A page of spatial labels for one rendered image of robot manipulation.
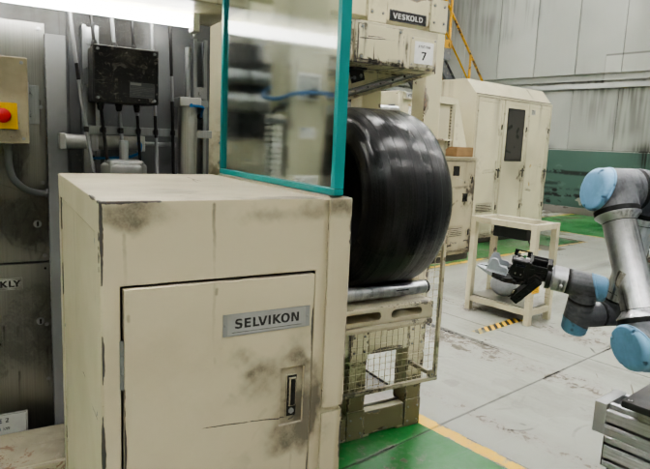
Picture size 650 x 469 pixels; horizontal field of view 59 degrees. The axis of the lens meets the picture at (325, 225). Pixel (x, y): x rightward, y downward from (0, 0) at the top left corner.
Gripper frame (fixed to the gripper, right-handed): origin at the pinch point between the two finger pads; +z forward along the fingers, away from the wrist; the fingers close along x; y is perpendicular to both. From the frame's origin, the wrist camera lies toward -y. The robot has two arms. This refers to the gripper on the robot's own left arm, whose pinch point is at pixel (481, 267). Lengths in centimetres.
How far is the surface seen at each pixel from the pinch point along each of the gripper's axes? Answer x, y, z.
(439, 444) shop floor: -33, -119, 3
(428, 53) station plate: -63, 48, 36
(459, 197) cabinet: -472, -205, 56
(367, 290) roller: 17.0, -6.7, 31.0
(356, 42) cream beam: -39, 54, 57
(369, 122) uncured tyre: 0, 41, 39
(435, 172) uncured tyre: 0.4, 28.6, 17.9
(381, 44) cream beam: -47, 53, 50
